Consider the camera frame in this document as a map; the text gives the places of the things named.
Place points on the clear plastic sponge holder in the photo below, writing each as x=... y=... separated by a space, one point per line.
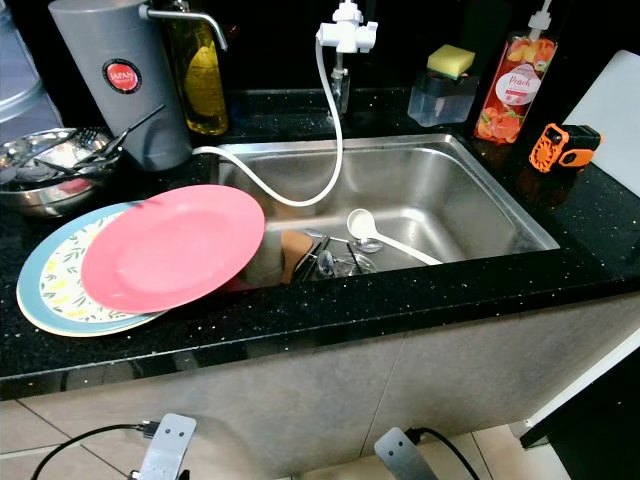
x=438 y=103

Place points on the pink plate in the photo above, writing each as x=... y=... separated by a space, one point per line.
x=170 y=250

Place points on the yellow cooking oil bottle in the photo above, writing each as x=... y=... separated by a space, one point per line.
x=205 y=95

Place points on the lemon patterned blue-rimmed plate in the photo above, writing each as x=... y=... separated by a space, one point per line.
x=60 y=285

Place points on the white cutting board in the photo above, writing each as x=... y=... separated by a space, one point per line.
x=610 y=120

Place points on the stainless steel bowl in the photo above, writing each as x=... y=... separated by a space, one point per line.
x=60 y=202

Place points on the small orange black fan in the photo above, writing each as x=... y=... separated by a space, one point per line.
x=550 y=150

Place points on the grey water filter canister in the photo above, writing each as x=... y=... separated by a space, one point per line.
x=110 y=40

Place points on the yellow sponge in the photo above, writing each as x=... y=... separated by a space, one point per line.
x=452 y=60

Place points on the white tap diverter valve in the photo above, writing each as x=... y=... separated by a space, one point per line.
x=348 y=32

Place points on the steel fork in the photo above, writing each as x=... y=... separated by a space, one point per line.
x=65 y=167
x=95 y=133

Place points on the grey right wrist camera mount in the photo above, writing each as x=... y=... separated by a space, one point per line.
x=400 y=455

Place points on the grey kitchen cabinet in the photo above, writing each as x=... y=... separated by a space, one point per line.
x=310 y=390

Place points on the chrome filter spout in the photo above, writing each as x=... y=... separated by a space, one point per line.
x=190 y=15

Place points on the chrome tap stem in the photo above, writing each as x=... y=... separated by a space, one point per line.
x=339 y=92

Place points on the white plastic ladle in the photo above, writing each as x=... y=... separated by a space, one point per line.
x=360 y=224

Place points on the peach dish soap bottle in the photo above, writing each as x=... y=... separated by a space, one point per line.
x=515 y=95

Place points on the dark cabinet with white trim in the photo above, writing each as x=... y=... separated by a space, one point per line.
x=600 y=440

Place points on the stainless steel sink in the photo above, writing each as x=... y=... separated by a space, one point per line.
x=460 y=190

